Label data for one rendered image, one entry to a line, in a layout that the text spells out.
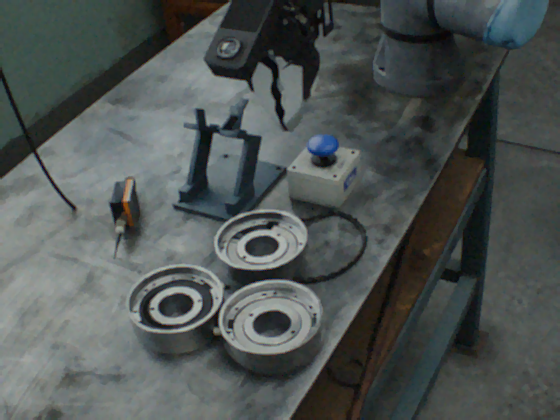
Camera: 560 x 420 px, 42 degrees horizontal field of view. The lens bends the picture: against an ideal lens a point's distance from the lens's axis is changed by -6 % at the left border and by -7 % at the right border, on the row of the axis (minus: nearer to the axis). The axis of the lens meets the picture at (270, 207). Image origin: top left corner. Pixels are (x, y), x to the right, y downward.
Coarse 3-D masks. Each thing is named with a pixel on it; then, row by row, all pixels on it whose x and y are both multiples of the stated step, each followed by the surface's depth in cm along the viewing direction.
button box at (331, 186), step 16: (304, 160) 98; (320, 160) 97; (336, 160) 97; (352, 160) 97; (288, 176) 97; (304, 176) 96; (320, 176) 95; (336, 176) 94; (352, 176) 98; (304, 192) 97; (320, 192) 96; (336, 192) 95; (352, 192) 99; (336, 208) 96
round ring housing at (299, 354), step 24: (264, 288) 81; (288, 288) 81; (264, 312) 79; (288, 312) 79; (312, 312) 78; (288, 336) 76; (312, 336) 74; (240, 360) 75; (264, 360) 74; (288, 360) 74
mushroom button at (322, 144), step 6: (312, 138) 96; (318, 138) 96; (324, 138) 96; (330, 138) 96; (312, 144) 95; (318, 144) 95; (324, 144) 95; (330, 144) 95; (336, 144) 95; (312, 150) 95; (318, 150) 95; (324, 150) 94; (330, 150) 95; (336, 150) 95; (318, 156) 95; (324, 156) 96
